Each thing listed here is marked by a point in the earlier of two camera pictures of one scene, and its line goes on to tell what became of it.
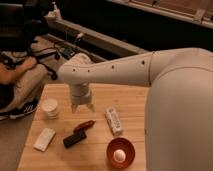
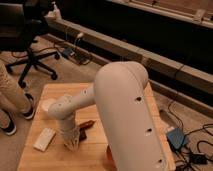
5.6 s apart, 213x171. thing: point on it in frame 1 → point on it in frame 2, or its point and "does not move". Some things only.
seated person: x=29 y=79 → x=13 y=101
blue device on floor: x=67 y=53 does not move
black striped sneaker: x=26 y=108 → x=32 y=105
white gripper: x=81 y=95 → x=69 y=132
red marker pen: x=84 y=125 does not move
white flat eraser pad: x=44 y=139 does not move
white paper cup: x=49 y=105 does not move
